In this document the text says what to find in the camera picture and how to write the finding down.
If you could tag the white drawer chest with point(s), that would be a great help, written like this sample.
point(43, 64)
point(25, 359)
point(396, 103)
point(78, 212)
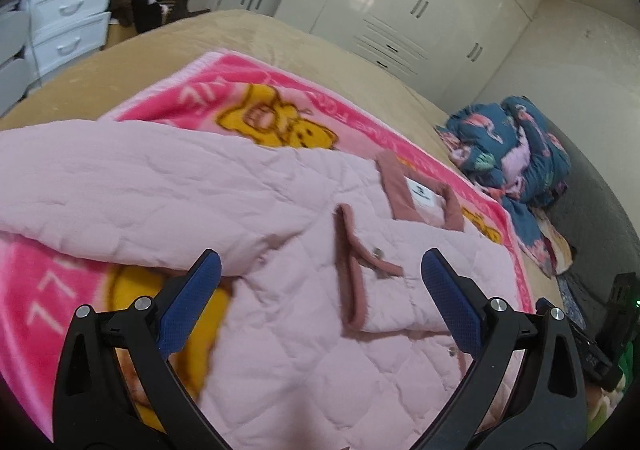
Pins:
point(70, 5)

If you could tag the dark clothes pile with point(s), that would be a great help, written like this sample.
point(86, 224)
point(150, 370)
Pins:
point(122, 5)

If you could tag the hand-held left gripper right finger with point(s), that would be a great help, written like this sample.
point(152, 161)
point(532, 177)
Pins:
point(452, 300)

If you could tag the bed with beige cover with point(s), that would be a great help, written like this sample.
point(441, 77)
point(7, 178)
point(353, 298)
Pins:
point(225, 37)

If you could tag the blue floral quilt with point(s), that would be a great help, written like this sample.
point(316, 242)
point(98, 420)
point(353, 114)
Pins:
point(520, 140)

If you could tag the pink printed blanket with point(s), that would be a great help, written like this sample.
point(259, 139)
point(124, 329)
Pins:
point(280, 105)

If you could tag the grey headboard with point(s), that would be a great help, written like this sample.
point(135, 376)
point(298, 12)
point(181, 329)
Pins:
point(600, 220)

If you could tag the pink quilted jacket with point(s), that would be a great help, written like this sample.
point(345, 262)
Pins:
point(165, 190)

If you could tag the yellow red striped cloth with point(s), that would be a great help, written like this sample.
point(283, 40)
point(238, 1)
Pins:
point(557, 250)

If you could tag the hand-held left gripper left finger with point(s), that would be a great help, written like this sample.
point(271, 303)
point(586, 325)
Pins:
point(190, 300)

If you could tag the grey chair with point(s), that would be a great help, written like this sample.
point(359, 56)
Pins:
point(11, 60)

